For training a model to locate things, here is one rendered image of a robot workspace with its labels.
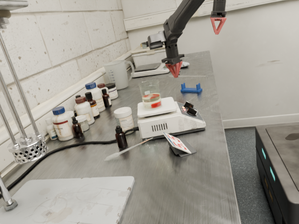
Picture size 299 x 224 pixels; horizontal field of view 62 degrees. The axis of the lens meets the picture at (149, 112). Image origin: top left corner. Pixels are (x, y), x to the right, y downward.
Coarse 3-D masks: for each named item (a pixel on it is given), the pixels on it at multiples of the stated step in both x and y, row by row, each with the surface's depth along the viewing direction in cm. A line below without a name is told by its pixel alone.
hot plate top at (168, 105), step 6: (162, 102) 79; (168, 102) 78; (174, 102) 78; (138, 108) 78; (162, 108) 74; (168, 108) 73; (174, 108) 72; (138, 114) 73; (144, 114) 73; (150, 114) 73; (156, 114) 73
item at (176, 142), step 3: (168, 135) 70; (171, 138) 68; (174, 138) 70; (177, 138) 72; (174, 141) 66; (177, 141) 68; (180, 141) 70; (174, 144) 63; (177, 144) 65; (180, 144) 66; (180, 147) 64; (183, 147) 65; (186, 150) 64
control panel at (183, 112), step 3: (177, 102) 84; (180, 105) 81; (183, 105) 83; (180, 108) 78; (183, 108) 79; (195, 108) 84; (183, 111) 76; (186, 111) 78; (183, 114) 73; (186, 114) 74; (198, 114) 79; (195, 117) 75; (198, 117) 76; (201, 117) 77
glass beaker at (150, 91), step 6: (138, 84) 75; (144, 84) 77; (150, 84) 77; (156, 84) 72; (144, 90) 72; (150, 90) 72; (156, 90) 73; (144, 96) 73; (150, 96) 73; (156, 96) 73; (144, 102) 74; (150, 102) 73; (156, 102) 74; (144, 108) 76; (150, 108) 74; (156, 108) 74
